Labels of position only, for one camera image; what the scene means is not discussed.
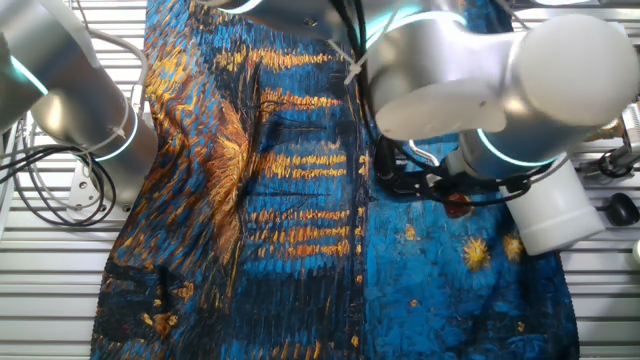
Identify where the white plastic jug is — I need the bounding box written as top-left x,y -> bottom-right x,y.
499,157 -> 607,257

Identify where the black round knob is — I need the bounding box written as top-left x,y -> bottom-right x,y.
594,192 -> 640,228

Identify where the black base cable loop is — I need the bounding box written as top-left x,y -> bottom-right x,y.
0,144 -> 118,229

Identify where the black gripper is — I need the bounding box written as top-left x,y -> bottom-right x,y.
428,167 -> 504,201

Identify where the ribbed silver camera box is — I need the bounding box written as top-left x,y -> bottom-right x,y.
622,102 -> 640,154

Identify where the starry night painted tablecloth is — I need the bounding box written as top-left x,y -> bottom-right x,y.
89,0 -> 581,360

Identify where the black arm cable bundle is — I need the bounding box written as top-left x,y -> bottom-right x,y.
327,0 -> 551,206

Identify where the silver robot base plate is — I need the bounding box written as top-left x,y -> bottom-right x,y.
67,159 -> 136,221

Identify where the lever with red-brown wooden handle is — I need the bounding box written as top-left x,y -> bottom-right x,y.
443,192 -> 475,220

